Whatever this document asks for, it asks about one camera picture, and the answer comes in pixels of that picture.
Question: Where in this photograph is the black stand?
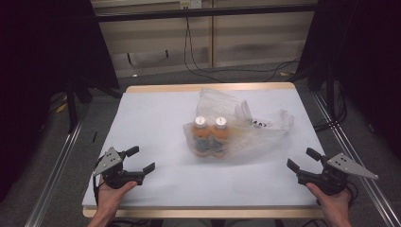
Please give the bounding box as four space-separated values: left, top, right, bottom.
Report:
292 60 337 93
63 77 122 135

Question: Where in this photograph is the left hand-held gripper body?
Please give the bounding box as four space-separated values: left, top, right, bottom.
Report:
92 146 147 190

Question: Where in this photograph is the person's left hand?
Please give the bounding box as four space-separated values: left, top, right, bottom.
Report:
96 175 139 219

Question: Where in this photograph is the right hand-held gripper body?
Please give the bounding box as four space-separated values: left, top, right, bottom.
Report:
296 152 379 197

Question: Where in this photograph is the person's right hand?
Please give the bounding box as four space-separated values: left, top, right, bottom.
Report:
305 182 353 222

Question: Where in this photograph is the black horizontal bar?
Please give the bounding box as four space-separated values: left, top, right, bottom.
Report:
94 3 318 24

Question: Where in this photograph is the clear plastic bag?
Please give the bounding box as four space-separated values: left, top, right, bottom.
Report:
182 87 295 160

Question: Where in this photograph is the black floor cable bundle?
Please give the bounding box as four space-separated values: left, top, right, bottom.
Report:
313 79 349 132

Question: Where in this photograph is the black curtain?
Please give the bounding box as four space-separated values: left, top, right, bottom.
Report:
296 0 401 159
0 0 121 202

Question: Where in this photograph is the left hand-held gripper black cable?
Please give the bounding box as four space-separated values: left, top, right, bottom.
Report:
92 174 101 206

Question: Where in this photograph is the metal floor rail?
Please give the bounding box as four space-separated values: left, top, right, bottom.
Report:
311 91 401 227
24 117 87 227

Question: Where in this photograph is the white wall socket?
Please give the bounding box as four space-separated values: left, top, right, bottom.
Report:
179 0 202 10

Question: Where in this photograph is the right hand-held gripper black cable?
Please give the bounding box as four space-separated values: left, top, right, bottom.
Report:
344 181 359 207

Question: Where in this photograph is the white table mat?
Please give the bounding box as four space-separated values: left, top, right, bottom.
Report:
81 88 326 209

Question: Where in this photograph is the hand-held gripper black cable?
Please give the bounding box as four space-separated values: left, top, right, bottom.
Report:
92 174 101 206
344 181 359 207

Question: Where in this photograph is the black hanging wall cable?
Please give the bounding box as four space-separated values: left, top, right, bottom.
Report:
183 16 225 83

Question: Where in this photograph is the orange drink bottle white cap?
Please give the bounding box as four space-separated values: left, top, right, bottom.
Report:
191 115 211 157
211 116 231 159

